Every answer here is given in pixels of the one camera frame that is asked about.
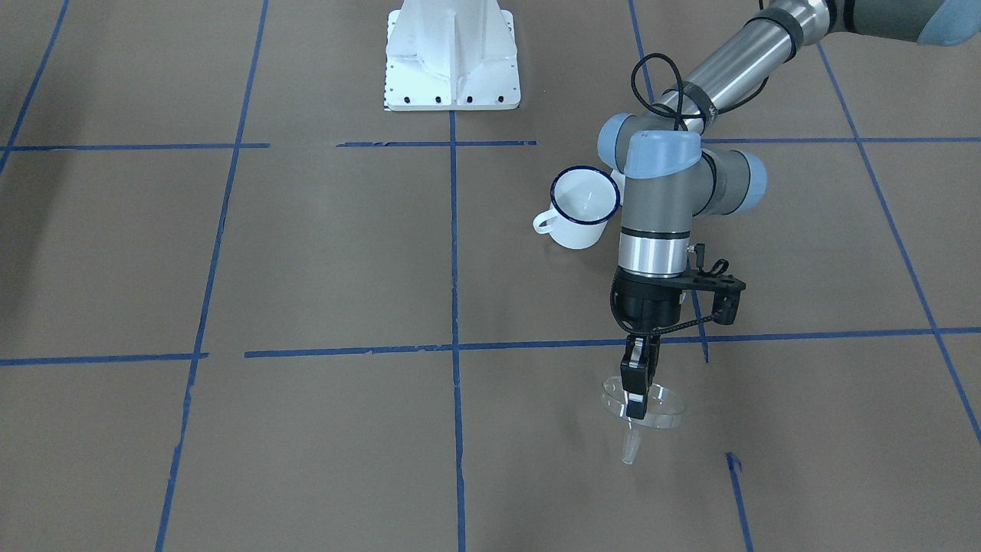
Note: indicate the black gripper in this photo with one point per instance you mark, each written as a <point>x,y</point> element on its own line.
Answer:
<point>646,305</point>

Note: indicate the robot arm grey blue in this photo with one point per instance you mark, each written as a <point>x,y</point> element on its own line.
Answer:
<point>671,178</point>

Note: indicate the white enamel mug blue rim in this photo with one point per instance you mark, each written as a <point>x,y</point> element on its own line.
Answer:
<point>582,201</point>

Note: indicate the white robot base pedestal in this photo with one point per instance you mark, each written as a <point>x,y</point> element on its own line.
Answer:
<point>451,55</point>

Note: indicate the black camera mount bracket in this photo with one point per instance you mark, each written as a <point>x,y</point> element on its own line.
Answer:
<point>724,287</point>

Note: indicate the white ceramic lid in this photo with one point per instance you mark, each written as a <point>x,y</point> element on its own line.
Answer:
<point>620,182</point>

